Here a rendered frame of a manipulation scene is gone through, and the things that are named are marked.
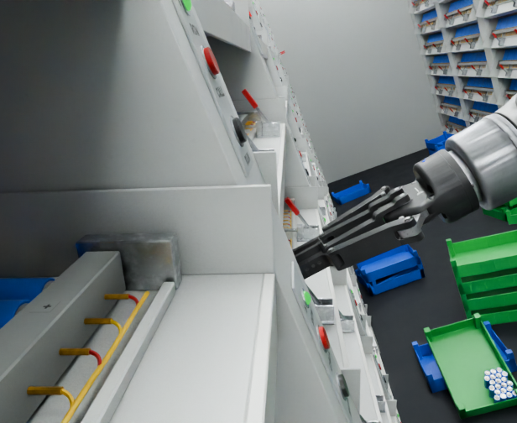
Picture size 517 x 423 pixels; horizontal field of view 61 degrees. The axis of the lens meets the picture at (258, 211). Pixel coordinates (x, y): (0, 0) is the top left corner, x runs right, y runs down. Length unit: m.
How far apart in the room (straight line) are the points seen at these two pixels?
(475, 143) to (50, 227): 0.39
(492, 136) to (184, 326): 0.37
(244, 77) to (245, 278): 0.72
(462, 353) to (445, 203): 1.35
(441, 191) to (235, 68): 0.56
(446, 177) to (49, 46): 0.37
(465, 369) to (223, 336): 1.61
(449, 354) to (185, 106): 1.64
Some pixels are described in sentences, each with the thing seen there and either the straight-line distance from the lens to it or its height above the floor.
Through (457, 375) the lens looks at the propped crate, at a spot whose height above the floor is 0.06.
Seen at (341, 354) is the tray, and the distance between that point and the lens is 0.50.
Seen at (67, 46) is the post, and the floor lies 1.28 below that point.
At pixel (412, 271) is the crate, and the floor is 0.06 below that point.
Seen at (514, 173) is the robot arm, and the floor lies 1.06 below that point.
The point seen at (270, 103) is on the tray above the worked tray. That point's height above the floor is 1.18.
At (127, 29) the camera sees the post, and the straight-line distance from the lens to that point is 0.23.
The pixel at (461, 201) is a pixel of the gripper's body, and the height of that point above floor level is 1.05.
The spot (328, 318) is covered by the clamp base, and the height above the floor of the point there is 0.95.
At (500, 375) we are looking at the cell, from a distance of 1.70.
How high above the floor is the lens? 1.23
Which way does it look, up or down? 15 degrees down
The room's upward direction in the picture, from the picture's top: 23 degrees counter-clockwise
